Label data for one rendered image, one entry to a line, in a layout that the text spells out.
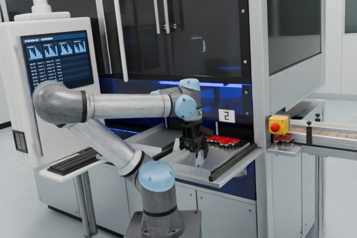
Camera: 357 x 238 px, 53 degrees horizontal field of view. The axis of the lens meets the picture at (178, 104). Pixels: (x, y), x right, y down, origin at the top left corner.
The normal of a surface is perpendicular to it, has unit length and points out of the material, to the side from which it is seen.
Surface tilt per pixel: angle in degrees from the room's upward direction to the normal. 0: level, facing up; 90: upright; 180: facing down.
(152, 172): 7
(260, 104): 90
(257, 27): 90
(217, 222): 90
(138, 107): 85
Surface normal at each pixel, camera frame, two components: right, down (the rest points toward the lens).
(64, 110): 0.06, 0.20
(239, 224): -0.59, 0.24
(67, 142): 0.79, 0.07
